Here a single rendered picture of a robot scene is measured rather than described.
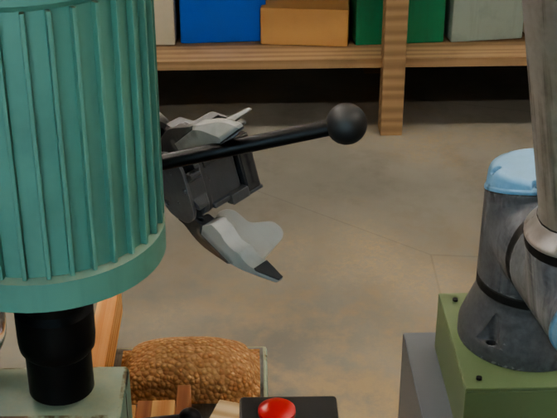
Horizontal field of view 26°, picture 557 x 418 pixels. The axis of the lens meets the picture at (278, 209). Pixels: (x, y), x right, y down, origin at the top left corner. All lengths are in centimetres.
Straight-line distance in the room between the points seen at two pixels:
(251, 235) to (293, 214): 229
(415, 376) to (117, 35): 113
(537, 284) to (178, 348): 49
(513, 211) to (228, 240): 59
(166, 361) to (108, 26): 49
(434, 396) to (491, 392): 15
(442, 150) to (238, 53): 71
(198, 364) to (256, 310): 179
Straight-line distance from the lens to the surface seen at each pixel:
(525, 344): 167
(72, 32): 76
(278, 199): 347
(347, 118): 99
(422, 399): 177
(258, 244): 110
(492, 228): 162
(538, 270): 146
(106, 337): 121
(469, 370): 167
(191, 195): 109
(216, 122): 101
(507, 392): 165
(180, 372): 118
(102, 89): 78
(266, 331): 289
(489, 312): 168
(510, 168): 161
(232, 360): 119
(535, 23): 132
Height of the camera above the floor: 161
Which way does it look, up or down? 28 degrees down
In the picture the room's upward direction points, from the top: straight up
